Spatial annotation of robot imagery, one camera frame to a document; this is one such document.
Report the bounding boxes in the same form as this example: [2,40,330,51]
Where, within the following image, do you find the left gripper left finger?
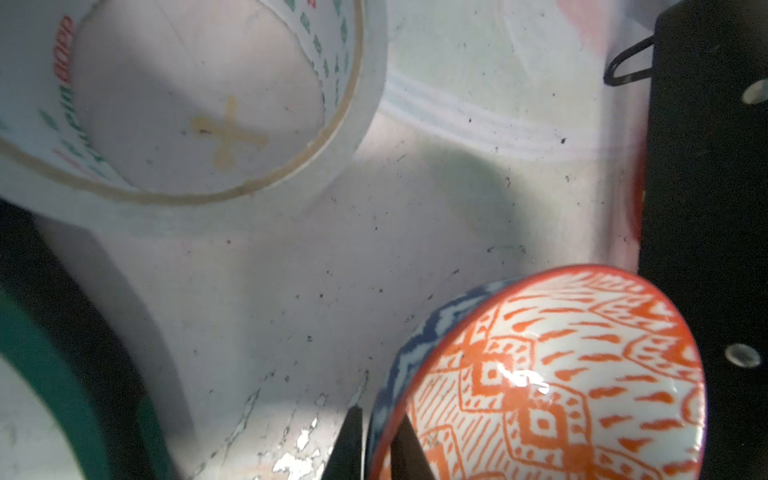
[321,406,363,480]

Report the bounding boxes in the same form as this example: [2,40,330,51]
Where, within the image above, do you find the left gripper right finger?
[390,416,435,480]

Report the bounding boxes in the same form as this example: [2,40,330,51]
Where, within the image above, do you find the red rimmed bowl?
[363,265,706,479]

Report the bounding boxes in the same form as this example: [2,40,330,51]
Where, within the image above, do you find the green handled pliers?
[1,202,177,479]

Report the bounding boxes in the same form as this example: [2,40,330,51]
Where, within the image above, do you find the black wire dish rack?
[603,1,767,479]

